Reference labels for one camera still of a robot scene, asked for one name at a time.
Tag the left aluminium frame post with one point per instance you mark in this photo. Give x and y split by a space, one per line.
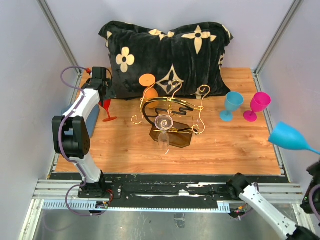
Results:
57 31

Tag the orange plastic wine glass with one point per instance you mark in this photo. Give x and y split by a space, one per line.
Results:
148 81

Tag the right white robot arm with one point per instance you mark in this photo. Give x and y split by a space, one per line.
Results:
241 187

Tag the blue cloth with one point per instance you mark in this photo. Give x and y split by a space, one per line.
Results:
90 122

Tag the black floral pillow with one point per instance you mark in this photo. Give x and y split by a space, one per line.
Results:
181 60

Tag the blue wine glass front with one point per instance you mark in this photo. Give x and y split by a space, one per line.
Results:
289 138

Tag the right aluminium frame post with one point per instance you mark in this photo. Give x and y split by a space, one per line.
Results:
293 9

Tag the red plastic wine glass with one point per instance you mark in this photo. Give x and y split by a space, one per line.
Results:
108 110

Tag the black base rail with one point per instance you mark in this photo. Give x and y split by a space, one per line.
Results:
163 192

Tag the blue wine glass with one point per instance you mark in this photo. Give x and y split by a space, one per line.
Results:
233 102
289 138

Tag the gold wire glass rack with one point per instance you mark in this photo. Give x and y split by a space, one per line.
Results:
160 113

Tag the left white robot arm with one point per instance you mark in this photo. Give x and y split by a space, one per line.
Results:
76 148

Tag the magenta plastic wine glass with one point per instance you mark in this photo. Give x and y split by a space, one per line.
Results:
259 102

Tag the aluminium frame post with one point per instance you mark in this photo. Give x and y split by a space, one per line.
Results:
293 9
57 31

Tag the clear glass wine glass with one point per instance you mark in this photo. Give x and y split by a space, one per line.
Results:
164 123

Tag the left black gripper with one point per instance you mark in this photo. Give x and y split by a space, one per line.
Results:
108 83

